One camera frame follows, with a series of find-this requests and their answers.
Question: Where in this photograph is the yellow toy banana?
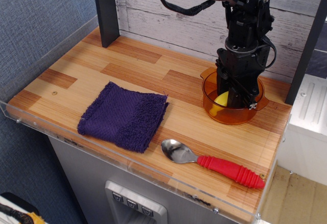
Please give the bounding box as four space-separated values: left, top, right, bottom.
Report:
209 91 228 116

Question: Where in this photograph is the red-handled metal spoon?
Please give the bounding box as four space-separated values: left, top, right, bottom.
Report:
161 139 265 189

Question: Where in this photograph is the dark grey vertical post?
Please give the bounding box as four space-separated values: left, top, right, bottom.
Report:
95 0 120 47

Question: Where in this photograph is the orange transparent plastic pot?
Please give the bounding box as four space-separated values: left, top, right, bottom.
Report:
200 68 269 125

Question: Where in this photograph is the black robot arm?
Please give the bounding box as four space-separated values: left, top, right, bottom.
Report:
213 0 276 110

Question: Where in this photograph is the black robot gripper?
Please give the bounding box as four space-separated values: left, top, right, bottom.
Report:
216 45 270 108

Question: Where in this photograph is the grey toy fridge cabinet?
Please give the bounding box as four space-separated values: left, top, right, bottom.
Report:
48 135 230 224

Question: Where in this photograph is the purple folded towel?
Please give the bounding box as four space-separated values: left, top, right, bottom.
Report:
77 82 169 153

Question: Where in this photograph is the dark right frame post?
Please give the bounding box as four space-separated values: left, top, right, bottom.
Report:
285 0 326 105

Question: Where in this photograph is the white toy sink unit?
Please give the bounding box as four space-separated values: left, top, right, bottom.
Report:
277 74 326 185

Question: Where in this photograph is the clear acrylic table guard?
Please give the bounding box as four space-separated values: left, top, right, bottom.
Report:
5 29 291 223

